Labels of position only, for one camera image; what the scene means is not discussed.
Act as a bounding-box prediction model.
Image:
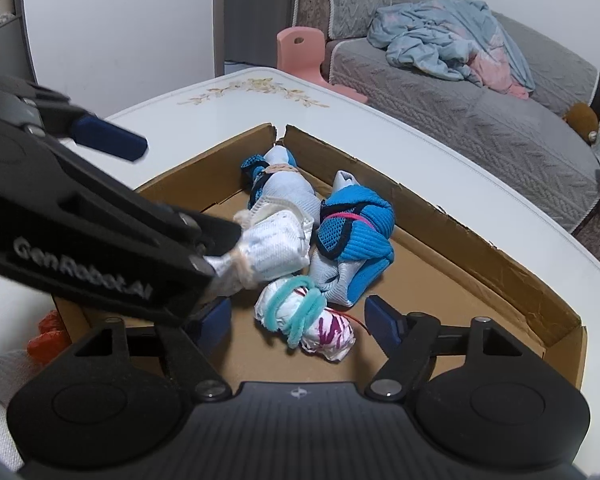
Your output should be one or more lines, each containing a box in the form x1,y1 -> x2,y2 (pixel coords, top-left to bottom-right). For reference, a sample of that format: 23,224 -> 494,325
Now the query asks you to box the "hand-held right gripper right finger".
364,295 -> 531,403

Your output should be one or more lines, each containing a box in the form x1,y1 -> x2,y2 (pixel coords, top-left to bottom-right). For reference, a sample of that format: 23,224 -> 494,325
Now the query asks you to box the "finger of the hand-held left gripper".
0,74 -> 149,162
0,140 -> 244,329

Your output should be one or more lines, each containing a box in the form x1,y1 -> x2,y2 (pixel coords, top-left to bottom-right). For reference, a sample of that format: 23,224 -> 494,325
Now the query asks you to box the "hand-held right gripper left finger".
75,296 -> 233,403

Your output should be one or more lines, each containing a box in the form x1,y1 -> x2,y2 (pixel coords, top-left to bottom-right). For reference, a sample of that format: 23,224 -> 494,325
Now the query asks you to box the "white sock bundle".
205,208 -> 315,297

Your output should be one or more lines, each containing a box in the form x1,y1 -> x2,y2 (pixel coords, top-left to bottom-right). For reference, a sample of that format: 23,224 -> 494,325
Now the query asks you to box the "white bundle with teal cord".
254,276 -> 373,363

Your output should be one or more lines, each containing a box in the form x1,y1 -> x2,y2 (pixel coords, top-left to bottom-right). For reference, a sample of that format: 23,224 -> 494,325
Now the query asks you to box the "brown cardboard box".
52,122 -> 588,386

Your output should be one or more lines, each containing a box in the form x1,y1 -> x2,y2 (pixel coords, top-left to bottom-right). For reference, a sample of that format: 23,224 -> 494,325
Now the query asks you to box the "orange plastic bag bundle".
27,310 -> 73,363

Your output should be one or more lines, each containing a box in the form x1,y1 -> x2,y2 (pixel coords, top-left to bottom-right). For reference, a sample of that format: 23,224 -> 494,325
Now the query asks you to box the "light blue sock bundle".
240,145 -> 331,216

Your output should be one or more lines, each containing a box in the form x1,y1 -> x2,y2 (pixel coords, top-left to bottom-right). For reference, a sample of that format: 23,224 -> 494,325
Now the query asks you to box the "blue mesh sock bundle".
307,170 -> 396,308

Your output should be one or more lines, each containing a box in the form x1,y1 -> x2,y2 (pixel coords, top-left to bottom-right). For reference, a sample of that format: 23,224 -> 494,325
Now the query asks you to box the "pink plastic stool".
276,26 -> 368,105

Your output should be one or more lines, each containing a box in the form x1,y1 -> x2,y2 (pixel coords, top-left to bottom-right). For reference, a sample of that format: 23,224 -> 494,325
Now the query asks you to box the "white plastic bag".
0,350 -> 46,471

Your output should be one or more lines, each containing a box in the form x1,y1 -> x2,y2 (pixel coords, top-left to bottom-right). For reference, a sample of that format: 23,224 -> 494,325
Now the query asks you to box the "grey sofa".
292,0 -> 600,256

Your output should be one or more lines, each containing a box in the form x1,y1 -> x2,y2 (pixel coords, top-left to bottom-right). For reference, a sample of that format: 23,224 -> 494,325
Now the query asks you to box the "brown plush toy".
565,102 -> 600,143

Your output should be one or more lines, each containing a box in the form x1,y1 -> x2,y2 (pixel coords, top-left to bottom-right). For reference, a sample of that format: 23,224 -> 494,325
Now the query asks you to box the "blue and pink blanket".
367,0 -> 536,100

